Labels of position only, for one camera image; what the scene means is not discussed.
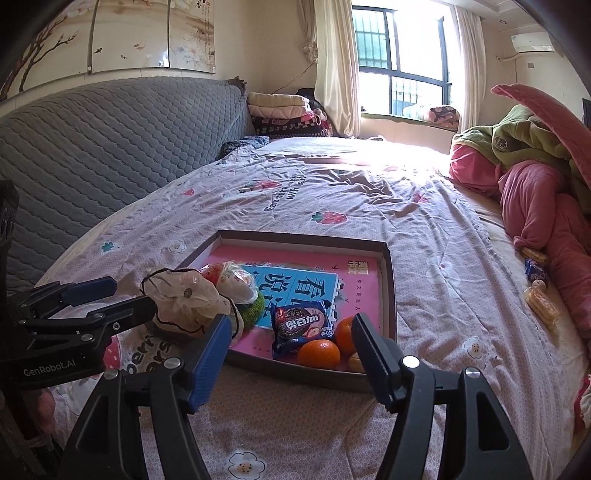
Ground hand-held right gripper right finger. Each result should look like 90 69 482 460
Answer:
351 313 522 480

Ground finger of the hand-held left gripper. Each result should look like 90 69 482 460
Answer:
25 295 157 342
18 276 118 319

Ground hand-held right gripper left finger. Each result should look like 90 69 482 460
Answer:
58 314 233 480

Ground orange mandarin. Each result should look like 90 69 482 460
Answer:
297 339 341 370
335 316 365 355

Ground white drawstring pouch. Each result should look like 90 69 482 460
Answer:
139 267 243 344

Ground shallow brown cardboard box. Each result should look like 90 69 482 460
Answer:
178 229 398 393

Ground green knitted ring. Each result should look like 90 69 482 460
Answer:
233 291 266 329

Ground blue cookie packet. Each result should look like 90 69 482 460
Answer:
270 299 340 361

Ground person's left hand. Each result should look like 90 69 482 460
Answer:
34 388 57 432

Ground pink and blue book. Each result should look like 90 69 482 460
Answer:
198 244 384 370

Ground strawberry print bed sheet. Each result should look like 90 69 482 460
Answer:
34 136 591 480

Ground grey quilted headboard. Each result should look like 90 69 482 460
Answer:
0 78 254 296

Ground long yellow biscuit packet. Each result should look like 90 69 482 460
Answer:
524 281 561 330

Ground small blue snack packet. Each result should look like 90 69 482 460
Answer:
524 258 549 287

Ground dark blue cloth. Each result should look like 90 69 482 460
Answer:
219 135 271 160

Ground floral fabric scrunchie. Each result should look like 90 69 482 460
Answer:
573 374 591 435

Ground pink quilt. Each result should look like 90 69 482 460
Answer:
450 83 591 344

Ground patterned windowsill cushion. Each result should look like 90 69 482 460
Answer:
428 105 461 127

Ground stack of folded blankets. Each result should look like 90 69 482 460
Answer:
247 91 331 138

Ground green blanket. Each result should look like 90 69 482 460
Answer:
455 104 587 185

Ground dark clothes pile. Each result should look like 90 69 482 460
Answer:
295 88 326 116

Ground black framed window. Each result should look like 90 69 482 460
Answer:
352 4 460 121

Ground wide cream curtain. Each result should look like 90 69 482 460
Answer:
314 0 362 138

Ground narrow cream curtain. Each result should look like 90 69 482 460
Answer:
455 7 485 134

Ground white air conditioner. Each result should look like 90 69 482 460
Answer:
510 32 555 54

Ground painted blossom wall panels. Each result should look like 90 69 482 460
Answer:
0 0 218 100

